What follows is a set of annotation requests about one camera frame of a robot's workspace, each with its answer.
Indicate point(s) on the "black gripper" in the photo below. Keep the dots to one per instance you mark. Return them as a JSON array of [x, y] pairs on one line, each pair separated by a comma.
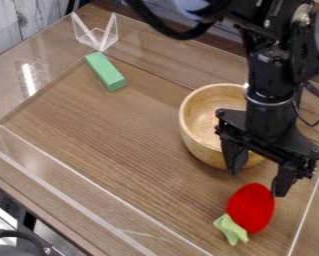
[[265, 129]]

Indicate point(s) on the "red plush strawberry toy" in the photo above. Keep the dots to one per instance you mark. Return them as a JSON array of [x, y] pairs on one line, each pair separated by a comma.
[[249, 212]]

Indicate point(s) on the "light wooden bowl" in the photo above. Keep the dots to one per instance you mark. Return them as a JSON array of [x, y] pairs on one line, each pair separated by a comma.
[[198, 120]]

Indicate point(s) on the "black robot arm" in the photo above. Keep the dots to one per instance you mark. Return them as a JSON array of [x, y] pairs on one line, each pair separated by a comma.
[[278, 33]]

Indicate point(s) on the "green rectangular block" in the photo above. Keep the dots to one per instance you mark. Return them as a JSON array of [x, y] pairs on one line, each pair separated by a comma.
[[106, 71]]

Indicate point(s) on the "clear acrylic corner bracket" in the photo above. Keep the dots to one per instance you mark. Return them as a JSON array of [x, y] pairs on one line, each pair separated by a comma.
[[97, 38]]

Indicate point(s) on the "black table leg frame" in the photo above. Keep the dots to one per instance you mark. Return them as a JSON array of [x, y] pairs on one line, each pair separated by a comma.
[[35, 241]]

